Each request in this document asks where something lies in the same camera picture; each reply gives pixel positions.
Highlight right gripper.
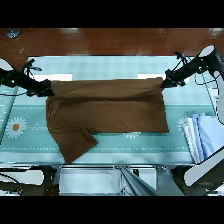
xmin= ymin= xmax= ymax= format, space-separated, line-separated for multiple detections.
xmin=160 ymin=68 xmax=187 ymax=89

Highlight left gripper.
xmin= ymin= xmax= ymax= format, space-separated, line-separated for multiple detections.
xmin=32 ymin=79 xmax=55 ymax=98

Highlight brown T-shirt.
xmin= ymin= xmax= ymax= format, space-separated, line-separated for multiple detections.
xmin=45 ymin=77 xmax=170 ymax=165

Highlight white garment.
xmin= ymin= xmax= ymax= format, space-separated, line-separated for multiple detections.
xmin=182 ymin=114 xmax=202 ymax=165

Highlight light blue garment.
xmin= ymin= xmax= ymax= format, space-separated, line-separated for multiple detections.
xmin=193 ymin=112 xmax=224 ymax=162

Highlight black cable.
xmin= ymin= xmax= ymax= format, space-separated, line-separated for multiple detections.
xmin=194 ymin=71 xmax=222 ymax=87

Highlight silver frame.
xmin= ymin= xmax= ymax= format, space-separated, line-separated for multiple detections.
xmin=0 ymin=162 xmax=224 ymax=197

